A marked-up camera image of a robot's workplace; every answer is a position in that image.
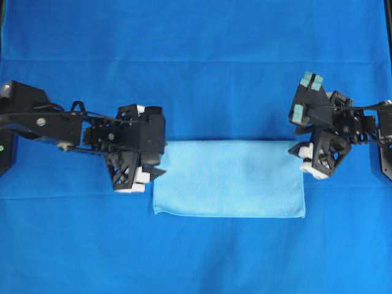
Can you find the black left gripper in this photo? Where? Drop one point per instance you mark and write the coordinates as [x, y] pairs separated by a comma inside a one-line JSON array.
[[118, 140]]

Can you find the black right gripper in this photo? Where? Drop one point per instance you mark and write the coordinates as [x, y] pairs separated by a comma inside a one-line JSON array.
[[330, 144]]

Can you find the light blue towel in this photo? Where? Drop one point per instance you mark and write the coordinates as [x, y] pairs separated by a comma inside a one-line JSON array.
[[230, 178]]

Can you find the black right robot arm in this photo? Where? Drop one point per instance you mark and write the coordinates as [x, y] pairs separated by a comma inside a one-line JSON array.
[[382, 132]]

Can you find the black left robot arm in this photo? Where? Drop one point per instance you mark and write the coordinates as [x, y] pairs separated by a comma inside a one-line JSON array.
[[27, 112]]

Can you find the dark blue table cloth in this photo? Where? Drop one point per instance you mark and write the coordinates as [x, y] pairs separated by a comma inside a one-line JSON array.
[[219, 70]]

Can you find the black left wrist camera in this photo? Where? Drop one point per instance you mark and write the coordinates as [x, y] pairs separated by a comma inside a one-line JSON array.
[[152, 135]]

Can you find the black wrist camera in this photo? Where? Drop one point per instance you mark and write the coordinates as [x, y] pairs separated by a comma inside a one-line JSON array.
[[152, 135], [311, 104]]

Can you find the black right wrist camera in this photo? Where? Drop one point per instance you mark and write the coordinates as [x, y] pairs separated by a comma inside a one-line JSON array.
[[311, 104]]

